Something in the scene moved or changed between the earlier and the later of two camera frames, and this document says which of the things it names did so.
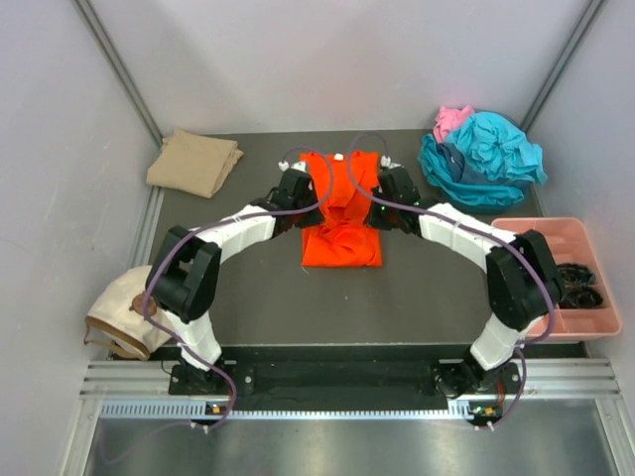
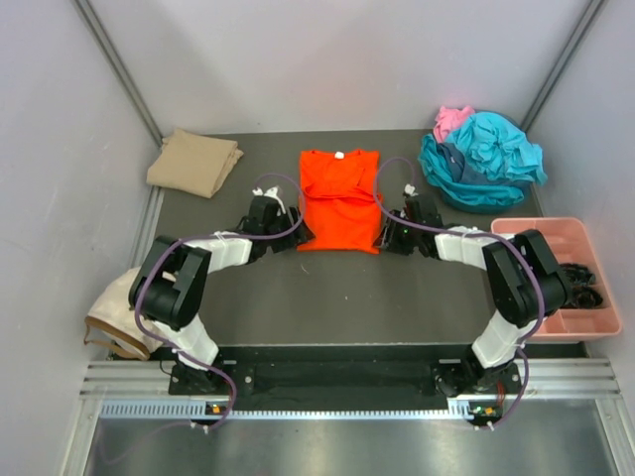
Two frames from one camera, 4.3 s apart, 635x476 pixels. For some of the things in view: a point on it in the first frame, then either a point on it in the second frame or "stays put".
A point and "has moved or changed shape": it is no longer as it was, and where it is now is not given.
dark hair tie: [579, 297] stays put
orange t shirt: [345, 187] has moved or changed shape
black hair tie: [575, 277] stays put
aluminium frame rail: [554, 378] stays put
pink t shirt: [447, 120] stays put
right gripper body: [382, 216] -> [405, 239]
